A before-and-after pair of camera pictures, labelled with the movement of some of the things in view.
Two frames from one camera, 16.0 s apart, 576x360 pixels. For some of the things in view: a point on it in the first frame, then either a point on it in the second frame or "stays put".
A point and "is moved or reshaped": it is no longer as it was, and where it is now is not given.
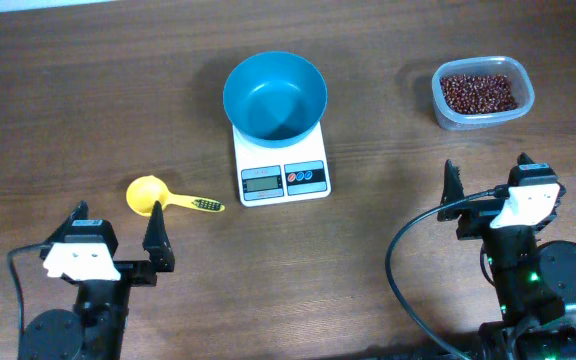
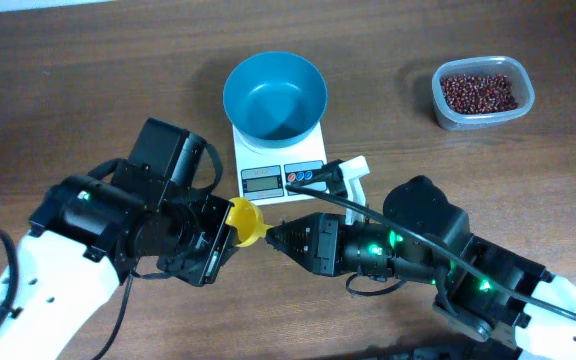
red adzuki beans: (479, 93) stays put
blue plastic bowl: (275, 99) stays put
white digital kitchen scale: (269, 175) stays put
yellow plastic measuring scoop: (144, 191) is moved or reshaped
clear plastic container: (482, 91) stays put
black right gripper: (475, 220) → (326, 244)
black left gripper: (135, 271) → (219, 240)
